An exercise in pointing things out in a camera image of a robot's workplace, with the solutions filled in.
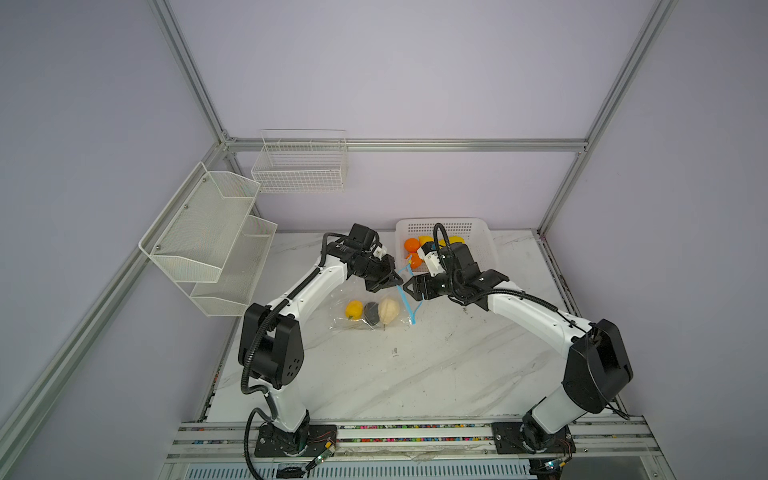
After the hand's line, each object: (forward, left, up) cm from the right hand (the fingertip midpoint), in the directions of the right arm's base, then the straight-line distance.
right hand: (411, 283), depth 83 cm
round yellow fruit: (-2, +18, -12) cm, 22 cm away
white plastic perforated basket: (+34, -24, -13) cm, 43 cm away
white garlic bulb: (-4, +7, -9) cm, 12 cm away
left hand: (0, +2, +1) cm, 3 cm away
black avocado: (-3, +12, -12) cm, 17 cm away
